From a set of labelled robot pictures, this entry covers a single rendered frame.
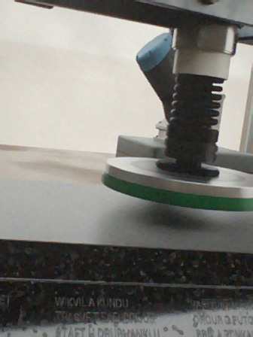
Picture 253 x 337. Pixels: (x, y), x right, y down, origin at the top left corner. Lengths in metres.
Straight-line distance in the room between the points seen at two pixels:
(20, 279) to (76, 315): 0.06
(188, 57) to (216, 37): 0.04
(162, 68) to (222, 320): 1.20
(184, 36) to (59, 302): 0.34
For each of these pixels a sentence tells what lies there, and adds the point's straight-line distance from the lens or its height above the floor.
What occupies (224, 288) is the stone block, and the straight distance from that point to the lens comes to 0.45.
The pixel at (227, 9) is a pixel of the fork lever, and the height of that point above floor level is 1.08.
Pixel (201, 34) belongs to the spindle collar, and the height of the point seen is 1.05.
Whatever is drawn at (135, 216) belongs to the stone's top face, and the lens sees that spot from 0.56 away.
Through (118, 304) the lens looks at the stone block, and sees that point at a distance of 0.41.
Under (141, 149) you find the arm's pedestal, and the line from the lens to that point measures 1.53.
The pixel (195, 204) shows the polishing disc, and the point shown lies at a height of 0.86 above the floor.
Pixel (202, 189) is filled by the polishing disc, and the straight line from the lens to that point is 0.50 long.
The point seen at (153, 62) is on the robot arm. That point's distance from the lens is 1.56.
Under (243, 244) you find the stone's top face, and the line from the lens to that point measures 0.51.
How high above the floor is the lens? 0.96
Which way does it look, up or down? 8 degrees down
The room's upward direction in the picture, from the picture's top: 7 degrees clockwise
